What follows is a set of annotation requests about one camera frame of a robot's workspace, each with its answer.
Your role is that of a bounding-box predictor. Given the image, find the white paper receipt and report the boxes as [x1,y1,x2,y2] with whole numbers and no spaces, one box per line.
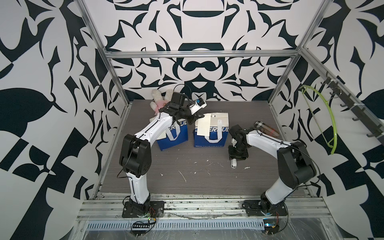
[157,131,167,140]
[197,114,211,137]

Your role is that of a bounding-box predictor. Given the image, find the blue white paper bag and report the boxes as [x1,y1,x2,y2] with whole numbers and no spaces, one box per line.
[157,119,189,151]
[194,113,229,148]

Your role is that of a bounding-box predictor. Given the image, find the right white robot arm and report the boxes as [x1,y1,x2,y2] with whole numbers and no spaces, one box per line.
[228,125,317,213]

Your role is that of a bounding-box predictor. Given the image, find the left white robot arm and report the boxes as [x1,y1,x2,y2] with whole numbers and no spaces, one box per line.
[119,93,207,211]

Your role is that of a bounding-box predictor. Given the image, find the white plush bunny pink shirt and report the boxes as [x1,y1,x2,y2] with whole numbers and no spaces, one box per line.
[150,89,173,115]

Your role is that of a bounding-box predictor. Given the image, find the green lit circuit board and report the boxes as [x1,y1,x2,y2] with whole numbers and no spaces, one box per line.
[263,219,280,236]

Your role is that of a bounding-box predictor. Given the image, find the green clothes hanger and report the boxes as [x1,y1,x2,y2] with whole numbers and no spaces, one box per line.
[300,85,339,155]

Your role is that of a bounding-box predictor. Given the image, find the black usb hub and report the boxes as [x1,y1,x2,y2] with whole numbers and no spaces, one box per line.
[131,221,156,236]

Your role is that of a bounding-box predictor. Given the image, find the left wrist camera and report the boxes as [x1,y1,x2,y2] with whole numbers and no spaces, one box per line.
[188,98,207,115]

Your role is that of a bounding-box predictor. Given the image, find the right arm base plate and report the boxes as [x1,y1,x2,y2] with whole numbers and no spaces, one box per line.
[242,199,288,217]

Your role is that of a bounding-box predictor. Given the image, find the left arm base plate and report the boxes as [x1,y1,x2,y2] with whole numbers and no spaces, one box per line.
[122,200,165,218]

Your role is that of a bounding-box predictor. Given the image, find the dark wall hook rack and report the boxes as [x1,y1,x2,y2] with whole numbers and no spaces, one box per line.
[322,73,384,145]

